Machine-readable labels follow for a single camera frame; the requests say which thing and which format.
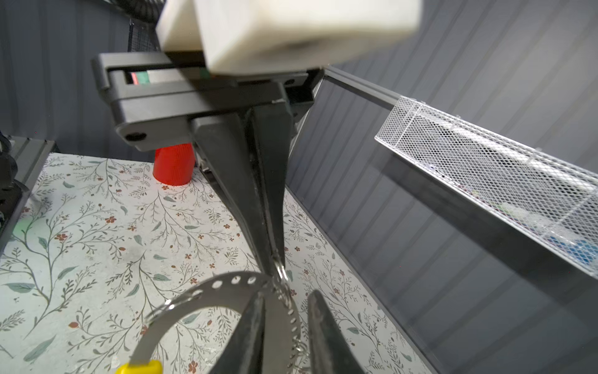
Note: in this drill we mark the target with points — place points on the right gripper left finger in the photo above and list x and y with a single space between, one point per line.
244 351

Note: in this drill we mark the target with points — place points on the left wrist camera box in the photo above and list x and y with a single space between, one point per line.
241 38

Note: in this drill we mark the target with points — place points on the white mesh wall basket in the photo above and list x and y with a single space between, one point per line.
551 201

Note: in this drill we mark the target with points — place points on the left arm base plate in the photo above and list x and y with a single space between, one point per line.
22 160

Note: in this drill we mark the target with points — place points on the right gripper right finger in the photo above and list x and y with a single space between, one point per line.
329 351

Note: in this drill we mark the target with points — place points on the black wire wall basket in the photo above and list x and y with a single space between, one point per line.
142 36

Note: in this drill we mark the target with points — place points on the red pencil cup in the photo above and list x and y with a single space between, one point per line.
174 165

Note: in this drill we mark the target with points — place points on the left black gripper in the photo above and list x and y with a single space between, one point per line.
154 96

